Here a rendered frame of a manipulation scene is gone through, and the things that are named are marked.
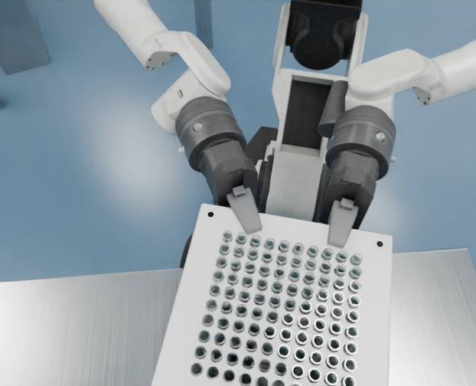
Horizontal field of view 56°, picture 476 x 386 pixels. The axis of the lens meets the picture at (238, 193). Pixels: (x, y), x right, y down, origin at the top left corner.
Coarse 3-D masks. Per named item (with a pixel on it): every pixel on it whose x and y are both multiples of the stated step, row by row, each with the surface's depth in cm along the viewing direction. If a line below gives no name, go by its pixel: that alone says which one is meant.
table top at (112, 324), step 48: (0, 288) 61; (48, 288) 61; (96, 288) 61; (144, 288) 61; (432, 288) 61; (0, 336) 57; (48, 336) 57; (96, 336) 57; (144, 336) 57; (432, 336) 57; (0, 384) 54; (48, 384) 54; (96, 384) 54; (144, 384) 54; (432, 384) 54
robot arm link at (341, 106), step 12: (336, 84) 71; (336, 96) 70; (348, 96) 66; (324, 108) 70; (336, 108) 68; (348, 108) 67; (360, 108) 63; (372, 108) 64; (384, 108) 65; (324, 120) 67; (336, 120) 66; (348, 120) 63; (372, 120) 62; (384, 120) 62; (324, 132) 69
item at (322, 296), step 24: (240, 264) 53; (264, 264) 53; (312, 264) 55; (264, 288) 52; (288, 288) 53; (336, 288) 52; (240, 312) 54; (288, 312) 50; (336, 312) 52; (216, 336) 50; (288, 336) 52; (216, 360) 48; (264, 360) 49; (312, 360) 52; (336, 360) 49
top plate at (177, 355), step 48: (192, 240) 56; (288, 240) 56; (384, 240) 56; (192, 288) 53; (240, 288) 53; (384, 288) 53; (192, 336) 50; (240, 336) 50; (336, 336) 50; (384, 336) 50; (192, 384) 47; (288, 384) 47; (336, 384) 47; (384, 384) 47
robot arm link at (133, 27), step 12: (96, 0) 69; (108, 0) 68; (120, 0) 67; (132, 0) 68; (144, 0) 69; (108, 12) 68; (120, 12) 68; (132, 12) 68; (144, 12) 68; (108, 24) 70; (120, 24) 68; (132, 24) 68; (144, 24) 68; (156, 24) 68; (120, 36) 70; (132, 36) 68; (144, 36) 67; (132, 48) 69
